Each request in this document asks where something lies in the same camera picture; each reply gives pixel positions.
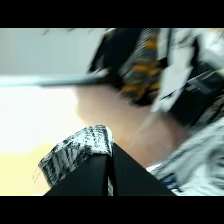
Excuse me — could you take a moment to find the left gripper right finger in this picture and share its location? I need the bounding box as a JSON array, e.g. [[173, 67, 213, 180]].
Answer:
[[111, 142, 176, 197]]

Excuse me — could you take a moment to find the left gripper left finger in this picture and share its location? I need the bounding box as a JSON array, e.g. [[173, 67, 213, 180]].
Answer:
[[44, 153, 111, 197]]

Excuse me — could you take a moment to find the black and white striped sweater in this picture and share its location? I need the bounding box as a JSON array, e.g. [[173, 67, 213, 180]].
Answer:
[[33, 114, 224, 197]]

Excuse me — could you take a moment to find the yellow and black striped garment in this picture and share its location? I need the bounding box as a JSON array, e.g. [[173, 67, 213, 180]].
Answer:
[[119, 29, 163, 106]]

